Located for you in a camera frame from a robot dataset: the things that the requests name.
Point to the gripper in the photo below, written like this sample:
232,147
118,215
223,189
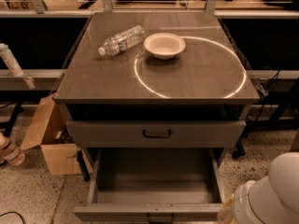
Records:
246,202

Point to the grey drawer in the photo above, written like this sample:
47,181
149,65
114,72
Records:
154,186
155,134

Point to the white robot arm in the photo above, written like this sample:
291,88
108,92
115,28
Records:
274,199

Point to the grey top drawer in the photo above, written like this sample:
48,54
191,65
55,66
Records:
155,134

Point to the grey drawer cabinet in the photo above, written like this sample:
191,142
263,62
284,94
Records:
205,82

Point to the black cabinet caster wheel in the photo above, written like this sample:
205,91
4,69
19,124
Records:
239,150

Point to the white paper bowl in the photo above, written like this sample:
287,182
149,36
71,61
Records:
164,46

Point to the cardboard box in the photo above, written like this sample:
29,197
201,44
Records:
45,131

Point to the clear plastic water bottle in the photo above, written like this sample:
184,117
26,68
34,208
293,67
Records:
122,41

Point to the bottle at left edge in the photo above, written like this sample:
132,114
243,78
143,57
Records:
10,152

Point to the white tube at left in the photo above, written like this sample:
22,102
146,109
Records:
13,66

